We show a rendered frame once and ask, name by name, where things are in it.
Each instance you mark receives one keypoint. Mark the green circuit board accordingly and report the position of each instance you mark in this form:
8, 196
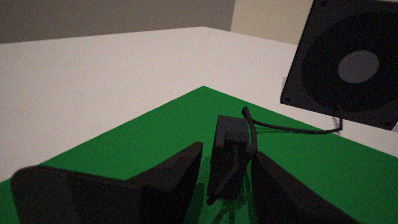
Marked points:
354, 178

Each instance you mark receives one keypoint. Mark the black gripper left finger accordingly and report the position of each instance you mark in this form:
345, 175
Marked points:
159, 195

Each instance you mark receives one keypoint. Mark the black square fan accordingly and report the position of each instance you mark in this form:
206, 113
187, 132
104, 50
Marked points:
348, 56

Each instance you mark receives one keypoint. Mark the black cable with plug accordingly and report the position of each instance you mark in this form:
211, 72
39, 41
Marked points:
232, 152

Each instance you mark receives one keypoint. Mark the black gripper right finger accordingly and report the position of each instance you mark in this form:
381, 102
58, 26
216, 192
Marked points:
280, 198

